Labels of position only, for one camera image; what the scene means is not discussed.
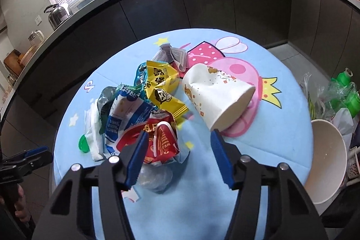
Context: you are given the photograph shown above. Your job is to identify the green silver wrapper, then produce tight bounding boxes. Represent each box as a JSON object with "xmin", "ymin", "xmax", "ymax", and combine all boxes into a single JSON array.
[{"xmin": 97, "ymin": 86, "xmax": 120, "ymax": 135}]

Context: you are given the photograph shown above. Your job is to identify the round table, blue cloth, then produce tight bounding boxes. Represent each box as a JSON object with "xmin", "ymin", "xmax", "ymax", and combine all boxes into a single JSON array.
[{"xmin": 53, "ymin": 29, "xmax": 314, "ymax": 240}]

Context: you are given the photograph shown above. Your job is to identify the steel kettle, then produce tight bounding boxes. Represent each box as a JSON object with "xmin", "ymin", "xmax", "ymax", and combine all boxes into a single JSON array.
[{"xmin": 43, "ymin": 3, "xmax": 70, "ymax": 30}]

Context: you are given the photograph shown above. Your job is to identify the white round bin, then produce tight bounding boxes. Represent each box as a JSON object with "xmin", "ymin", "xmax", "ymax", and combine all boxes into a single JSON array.
[{"xmin": 304, "ymin": 119, "xmax": 348, "ymax": 204}]

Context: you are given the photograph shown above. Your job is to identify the white tissue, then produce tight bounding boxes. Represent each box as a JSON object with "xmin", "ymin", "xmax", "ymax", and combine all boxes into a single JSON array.
[{"xmin": 84, "ymin": 108, "xmax": 106, "ymax": 160}]

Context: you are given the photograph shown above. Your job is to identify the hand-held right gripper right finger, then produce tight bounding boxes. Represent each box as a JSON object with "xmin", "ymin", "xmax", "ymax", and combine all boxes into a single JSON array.
[{"xmin": 210, "ymin": 129, "xmax": 328, "ymax": 240}]

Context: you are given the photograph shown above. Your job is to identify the wooden cutting board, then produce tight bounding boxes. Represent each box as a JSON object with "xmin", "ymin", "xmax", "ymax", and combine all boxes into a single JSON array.
[{"xmin": 3, "ymin": 49, "xmax": 24, "ymax": 74}]

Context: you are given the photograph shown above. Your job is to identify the teal foil wrapper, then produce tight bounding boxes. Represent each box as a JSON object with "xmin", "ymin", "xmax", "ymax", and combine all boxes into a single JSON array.
[{"xmin": 137, "ymin": 63, "xmax": 148, "ymax": 89}]

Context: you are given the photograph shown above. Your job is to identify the yellow snack wrapper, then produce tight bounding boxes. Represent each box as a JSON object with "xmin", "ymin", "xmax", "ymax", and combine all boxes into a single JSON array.
[{"xmin": 145, "ymin": 60, "xmax": 189, "ymax": 124}]

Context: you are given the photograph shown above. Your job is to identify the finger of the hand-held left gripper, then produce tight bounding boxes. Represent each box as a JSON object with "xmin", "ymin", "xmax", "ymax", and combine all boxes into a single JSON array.
[{"xmin": 2, "ymin": 146, "xmax": 54, "ymax": 173}]

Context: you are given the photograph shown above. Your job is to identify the blue white snack wrapper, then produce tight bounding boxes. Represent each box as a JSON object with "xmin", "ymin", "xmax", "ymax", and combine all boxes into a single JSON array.
[{"xmin": 105, "ymin": 84, "xmax": 161, "ymax": 157}]

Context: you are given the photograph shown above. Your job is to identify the grey leaflet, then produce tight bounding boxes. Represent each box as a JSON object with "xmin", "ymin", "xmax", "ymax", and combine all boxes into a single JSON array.
[{"xmin": 153, "ymin": 43, "xmax": 188, "ymax": 72}]

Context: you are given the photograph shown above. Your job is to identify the glass jar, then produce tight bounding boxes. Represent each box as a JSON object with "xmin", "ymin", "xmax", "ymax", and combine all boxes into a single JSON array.
[{"xmin": 28, "ymin": 30, "xmax": 45, "ymax": 46}]

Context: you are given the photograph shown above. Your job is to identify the white plastic bag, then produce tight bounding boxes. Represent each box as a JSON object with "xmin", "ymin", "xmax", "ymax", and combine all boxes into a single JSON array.
[{"xmin": 333, "ymin": 108, "xmax": 355, "ymax": 145}]

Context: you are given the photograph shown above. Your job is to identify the clear plastic lid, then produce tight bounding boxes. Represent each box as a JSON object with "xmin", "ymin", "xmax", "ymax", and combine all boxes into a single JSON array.
[{"xmin": 136, "ymin": 163, "xmax": 173, "ymax": 193}]

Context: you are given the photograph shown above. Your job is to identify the green bottle cap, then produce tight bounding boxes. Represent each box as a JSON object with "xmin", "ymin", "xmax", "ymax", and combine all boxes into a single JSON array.
[{"xmin": 78, "ymin": 135, "xmax": 91, "ymax": 154}]

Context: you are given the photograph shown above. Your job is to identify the person's left hand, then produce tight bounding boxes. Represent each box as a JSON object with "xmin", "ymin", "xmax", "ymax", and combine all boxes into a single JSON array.
[{"xmin": 14, "ymin": 185, "xmax": 32, "ymax": 225}]

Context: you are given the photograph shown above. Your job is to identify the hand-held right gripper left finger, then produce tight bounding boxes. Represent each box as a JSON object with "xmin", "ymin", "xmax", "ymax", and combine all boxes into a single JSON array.
[{"xmin": 32, "ymin": 132, "xmax": 149, "ymax": 240}]

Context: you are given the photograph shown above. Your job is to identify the white printed paper cup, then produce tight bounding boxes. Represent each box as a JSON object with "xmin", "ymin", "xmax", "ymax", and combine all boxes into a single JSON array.
[{"xmin": 181, "ymin": 63, "xmax": 256, "ymax": 132}]

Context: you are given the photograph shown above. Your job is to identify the red snack wrapper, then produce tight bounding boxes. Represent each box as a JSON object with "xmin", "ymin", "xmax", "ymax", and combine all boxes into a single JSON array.
[{"xmin": 117, "ymin": 111, "xmax": 180, "ymax": 164}]

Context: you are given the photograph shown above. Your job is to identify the clear plastic bag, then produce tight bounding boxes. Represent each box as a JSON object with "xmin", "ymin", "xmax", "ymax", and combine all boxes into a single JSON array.
[{"xmin": 301, "ymin": 73, "xmax": 352, "ymax": 119}]

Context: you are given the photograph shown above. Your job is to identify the dark kitchen cabinets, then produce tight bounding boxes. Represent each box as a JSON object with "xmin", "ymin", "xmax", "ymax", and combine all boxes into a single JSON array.
[{"xmin": 0, "ymin": 0, "xmax": 360, "ymax": 145}]

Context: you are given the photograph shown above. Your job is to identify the white storage rack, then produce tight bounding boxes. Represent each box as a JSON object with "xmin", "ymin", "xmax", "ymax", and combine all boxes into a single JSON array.
[{"xmin": 347, "ymin": 146, "xmax": 360, "ymax": 187}]

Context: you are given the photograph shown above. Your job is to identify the blue lidded plastic box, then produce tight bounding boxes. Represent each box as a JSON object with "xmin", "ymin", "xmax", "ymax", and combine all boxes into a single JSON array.
[{"xmin": 69, "ymin": 0, "xmax": 97, "ymax": 10}]

